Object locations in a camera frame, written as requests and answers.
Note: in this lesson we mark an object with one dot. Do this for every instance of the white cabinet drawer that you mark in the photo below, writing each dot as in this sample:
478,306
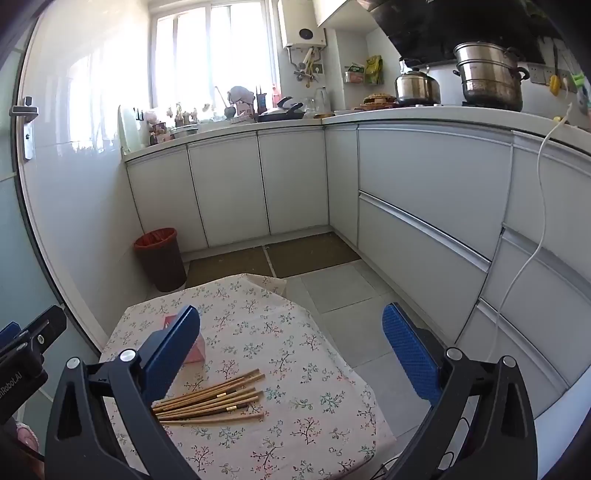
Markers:
429,184
415,267

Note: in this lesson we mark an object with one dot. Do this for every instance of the yellow hanging tool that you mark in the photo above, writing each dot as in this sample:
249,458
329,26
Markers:
554,84

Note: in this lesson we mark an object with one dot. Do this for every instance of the white water heater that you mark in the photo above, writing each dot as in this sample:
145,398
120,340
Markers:
302,23

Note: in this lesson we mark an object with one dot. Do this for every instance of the frosted glass sliding door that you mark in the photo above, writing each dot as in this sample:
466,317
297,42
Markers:
27,254

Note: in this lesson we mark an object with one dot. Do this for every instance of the narrow white cabinet door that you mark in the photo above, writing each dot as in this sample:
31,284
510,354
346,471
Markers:
342,184

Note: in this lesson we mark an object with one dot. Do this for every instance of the steel kettle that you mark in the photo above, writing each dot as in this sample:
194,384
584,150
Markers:
415,87

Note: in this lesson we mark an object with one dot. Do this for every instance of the wall rack with packets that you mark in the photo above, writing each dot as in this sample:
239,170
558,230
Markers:
354,76

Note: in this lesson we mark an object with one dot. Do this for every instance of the yellow green packet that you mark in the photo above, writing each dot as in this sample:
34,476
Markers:
375,70

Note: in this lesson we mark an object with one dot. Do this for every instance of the brown trash bin red liner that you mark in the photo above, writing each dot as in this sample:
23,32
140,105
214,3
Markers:
161,267

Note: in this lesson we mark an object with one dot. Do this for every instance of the clear jug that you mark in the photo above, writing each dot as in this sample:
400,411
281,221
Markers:
323,101

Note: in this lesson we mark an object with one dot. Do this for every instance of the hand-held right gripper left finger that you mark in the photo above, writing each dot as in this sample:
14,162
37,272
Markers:
171,350

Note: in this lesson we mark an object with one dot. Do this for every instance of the black range hood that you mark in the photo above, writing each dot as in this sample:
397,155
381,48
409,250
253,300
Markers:
461,23

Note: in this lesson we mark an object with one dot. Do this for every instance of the white kitchen countertop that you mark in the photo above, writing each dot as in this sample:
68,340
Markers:
415,113

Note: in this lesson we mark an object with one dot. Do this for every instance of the white cutting board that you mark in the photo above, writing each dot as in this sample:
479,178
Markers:
129,131

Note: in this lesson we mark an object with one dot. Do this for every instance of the woven bamboo basket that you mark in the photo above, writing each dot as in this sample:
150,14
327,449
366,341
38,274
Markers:
378,100

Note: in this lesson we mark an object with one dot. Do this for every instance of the brown floor mat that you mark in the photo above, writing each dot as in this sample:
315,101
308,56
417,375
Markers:
231,267
309,254

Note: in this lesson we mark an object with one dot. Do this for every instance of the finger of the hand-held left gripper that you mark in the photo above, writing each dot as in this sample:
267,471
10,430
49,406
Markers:
9,332
39,330

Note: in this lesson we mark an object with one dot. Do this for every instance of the steel steamer pot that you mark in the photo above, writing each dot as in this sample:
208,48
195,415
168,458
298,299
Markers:
489,78

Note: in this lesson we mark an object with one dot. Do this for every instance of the kitchen window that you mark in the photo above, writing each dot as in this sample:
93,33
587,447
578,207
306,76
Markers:
212,50

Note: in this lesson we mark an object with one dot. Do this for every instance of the floral tablecloth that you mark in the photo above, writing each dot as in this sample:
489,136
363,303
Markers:
300,369

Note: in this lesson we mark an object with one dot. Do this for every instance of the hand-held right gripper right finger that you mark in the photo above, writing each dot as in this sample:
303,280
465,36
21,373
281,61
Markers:
411,355

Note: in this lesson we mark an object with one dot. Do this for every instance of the metal basin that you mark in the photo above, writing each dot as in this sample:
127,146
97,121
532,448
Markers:
184,131

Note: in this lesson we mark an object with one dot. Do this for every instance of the pink utensil holder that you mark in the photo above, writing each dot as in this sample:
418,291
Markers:
196,353

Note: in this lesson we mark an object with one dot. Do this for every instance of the pile of wooden chopsticks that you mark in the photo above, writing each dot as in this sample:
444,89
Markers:
207,401

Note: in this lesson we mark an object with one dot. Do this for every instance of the cluster of small jars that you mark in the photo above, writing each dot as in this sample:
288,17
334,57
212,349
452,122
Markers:
180,117

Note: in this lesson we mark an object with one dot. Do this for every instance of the wall socket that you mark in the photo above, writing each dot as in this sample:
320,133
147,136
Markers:
540,74

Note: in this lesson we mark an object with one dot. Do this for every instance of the dark knife block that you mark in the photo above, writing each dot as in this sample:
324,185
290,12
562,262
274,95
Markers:
262,101

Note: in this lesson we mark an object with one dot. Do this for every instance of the black frying pan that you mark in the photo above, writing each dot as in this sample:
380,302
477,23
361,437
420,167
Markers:
281,113

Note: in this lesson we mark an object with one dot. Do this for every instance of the red bottle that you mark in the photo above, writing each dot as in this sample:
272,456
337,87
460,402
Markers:
276,98

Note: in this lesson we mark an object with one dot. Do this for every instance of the white wall cabinet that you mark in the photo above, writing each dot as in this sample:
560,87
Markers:
341,11

